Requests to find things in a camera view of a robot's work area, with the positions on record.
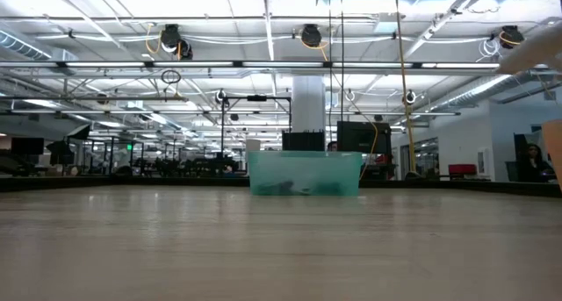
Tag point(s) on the black equipment box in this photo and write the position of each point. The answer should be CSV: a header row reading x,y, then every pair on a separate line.
x,y
303,141

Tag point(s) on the teal translucent plastic bin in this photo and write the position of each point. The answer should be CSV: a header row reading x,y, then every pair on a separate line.
x,y
303,169

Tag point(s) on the white building column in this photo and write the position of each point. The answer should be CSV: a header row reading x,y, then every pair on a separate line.
x,y
307,103

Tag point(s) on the person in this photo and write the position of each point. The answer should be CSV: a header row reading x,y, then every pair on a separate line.
x,y
332,146
532,158

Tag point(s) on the large black display screen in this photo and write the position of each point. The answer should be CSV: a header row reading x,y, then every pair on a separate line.
x,y
362,137

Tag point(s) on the red box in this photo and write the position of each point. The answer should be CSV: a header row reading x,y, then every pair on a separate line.
x,y
462,169

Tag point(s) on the black studio light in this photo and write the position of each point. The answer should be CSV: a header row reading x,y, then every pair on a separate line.
x,y
60,152

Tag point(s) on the small black monitor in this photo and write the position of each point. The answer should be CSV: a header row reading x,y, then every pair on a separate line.
x,y
27,146

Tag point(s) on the black camera rig frame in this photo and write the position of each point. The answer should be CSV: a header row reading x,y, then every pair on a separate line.
x,y
257,98

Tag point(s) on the silver ventilation duct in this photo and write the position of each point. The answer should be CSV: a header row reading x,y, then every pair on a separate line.
x,y
22,46
483,88

